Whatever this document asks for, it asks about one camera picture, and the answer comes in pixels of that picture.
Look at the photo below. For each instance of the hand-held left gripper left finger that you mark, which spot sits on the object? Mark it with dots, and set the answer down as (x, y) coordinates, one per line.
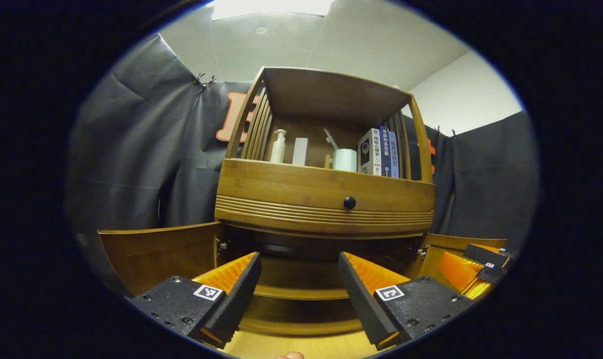
(236, 299)

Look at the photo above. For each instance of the ceiling light panel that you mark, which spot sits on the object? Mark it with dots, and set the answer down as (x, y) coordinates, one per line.
(271, 7)

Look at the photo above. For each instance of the wooden double-door shoe cabinet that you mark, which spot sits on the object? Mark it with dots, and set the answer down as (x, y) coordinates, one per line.
(331, 94)

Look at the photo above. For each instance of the small white box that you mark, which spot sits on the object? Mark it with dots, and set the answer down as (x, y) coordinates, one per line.
(300, 152)

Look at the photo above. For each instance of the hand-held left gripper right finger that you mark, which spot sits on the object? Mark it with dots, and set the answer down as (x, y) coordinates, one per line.
(361, 299)

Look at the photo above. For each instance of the dark blue book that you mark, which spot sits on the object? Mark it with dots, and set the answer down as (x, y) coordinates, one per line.
(385, 152)

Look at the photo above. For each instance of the white pump bottle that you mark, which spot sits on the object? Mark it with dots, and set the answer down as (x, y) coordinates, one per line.
(278, 152)

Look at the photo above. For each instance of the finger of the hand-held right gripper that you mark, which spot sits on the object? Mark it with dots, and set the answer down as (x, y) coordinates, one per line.
(483, 254)
(456, 271)

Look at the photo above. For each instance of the grey white book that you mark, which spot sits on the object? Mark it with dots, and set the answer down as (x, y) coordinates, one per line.
(369, 152)

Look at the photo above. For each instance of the round ceiling detector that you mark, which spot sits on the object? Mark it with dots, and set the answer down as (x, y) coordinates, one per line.
(261, 30)

